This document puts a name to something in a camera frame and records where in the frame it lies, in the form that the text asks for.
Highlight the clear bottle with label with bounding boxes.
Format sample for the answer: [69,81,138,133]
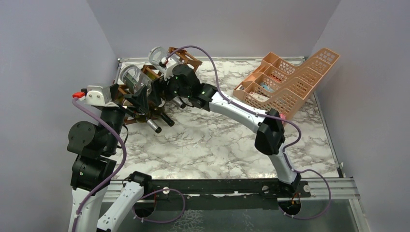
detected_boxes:
[148,46,168,74]

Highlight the olive wine bottle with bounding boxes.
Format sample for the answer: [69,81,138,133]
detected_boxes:
[136,114,162,133]

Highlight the peach plastic tiered basket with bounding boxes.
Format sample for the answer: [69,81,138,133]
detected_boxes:
[233,48,340,120]

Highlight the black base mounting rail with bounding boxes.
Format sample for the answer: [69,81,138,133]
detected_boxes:
[134,178,311,213]

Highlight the green wine bottle cream label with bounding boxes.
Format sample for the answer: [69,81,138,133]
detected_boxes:
[160,113,175,127]

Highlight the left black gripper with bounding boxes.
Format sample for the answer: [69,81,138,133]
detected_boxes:
[99,82,149,153]

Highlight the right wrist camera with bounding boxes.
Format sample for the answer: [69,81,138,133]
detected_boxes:
[159,56,182,81]

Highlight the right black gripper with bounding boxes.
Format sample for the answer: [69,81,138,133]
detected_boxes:
[147,74,190,107]

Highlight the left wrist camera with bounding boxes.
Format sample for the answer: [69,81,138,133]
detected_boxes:
[85,85,118,107]

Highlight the dark green wine bottle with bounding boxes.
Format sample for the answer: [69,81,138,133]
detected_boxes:
[171,97,186,109]

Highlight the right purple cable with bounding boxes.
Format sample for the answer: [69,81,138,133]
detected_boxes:
[165,45,333,221]

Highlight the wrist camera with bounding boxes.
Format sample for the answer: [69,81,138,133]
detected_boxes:
[85,85,118,107]
[159,56,182,81]

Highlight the clear bottle pink cap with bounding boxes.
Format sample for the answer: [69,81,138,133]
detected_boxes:
[119,65,152,95]

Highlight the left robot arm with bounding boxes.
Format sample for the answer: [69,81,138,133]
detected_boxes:
[67,84,152,232]

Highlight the brown wooden wine rack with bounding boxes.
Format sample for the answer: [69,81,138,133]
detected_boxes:
[117,46,203,127]

